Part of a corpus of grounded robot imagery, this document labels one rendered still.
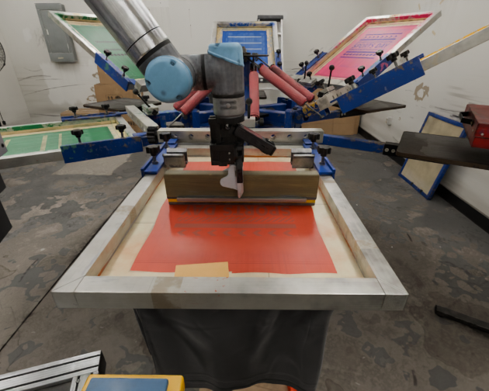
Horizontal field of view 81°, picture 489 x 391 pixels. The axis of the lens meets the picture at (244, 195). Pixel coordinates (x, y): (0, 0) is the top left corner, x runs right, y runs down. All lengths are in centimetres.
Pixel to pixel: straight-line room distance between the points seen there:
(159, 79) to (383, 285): 51
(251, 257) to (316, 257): 14
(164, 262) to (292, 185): 37
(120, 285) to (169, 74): 36
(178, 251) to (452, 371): 150
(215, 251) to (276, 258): 13
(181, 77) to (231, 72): 17
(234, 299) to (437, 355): 147
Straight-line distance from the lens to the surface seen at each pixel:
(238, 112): 68
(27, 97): 636
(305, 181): 76
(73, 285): 58
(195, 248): 64
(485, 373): 192
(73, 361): 149
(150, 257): 64
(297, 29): 513
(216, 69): 66
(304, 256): 63
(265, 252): 63
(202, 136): 122
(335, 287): 52
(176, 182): 78
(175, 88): 53
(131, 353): 171
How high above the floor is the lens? 134
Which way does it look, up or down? 27 degrees down
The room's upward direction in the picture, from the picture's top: straight up
